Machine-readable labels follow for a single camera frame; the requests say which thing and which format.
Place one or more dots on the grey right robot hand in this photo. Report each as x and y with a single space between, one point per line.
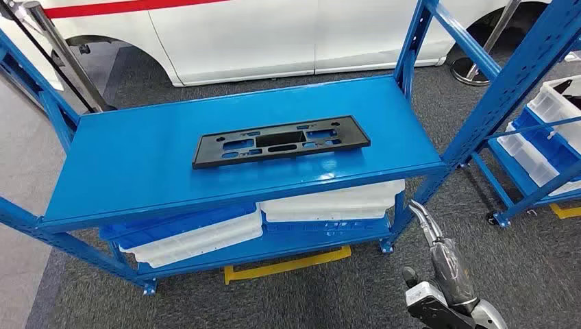
454 277

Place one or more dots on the black plastic plate bracket part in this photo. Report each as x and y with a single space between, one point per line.
206 152

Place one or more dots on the blue metal shelf rack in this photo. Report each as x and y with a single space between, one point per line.
500 219
136 150

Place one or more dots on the black part in crate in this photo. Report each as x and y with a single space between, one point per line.
563 86

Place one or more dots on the yellow floor tape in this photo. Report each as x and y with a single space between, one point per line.
567 211
281 268

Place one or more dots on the white plastic crate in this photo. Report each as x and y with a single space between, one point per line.
331 200
195 240
558 113
526 159

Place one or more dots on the white car red stripe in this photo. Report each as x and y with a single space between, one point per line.
227 41

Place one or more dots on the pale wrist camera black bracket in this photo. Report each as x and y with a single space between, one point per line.
424 295

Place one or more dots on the chrome stanchion post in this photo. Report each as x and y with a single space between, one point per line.
69 59
472 75

